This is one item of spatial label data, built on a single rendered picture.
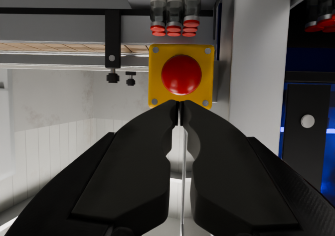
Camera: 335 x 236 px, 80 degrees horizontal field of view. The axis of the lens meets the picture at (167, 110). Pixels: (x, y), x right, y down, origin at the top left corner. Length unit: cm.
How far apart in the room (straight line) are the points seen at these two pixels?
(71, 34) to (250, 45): 28
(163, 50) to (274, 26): 12
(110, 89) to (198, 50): 404
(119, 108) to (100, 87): 62
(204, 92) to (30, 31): 31
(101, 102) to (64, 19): 400
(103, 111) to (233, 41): 418
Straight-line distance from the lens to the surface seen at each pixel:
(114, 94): 420
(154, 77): 22
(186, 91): 20
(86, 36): 38
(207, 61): 23
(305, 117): 27
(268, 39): 26
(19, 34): 44
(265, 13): 26
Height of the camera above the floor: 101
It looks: 5 degrees up
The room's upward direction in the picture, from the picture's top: 178 degrees counter-clockwise
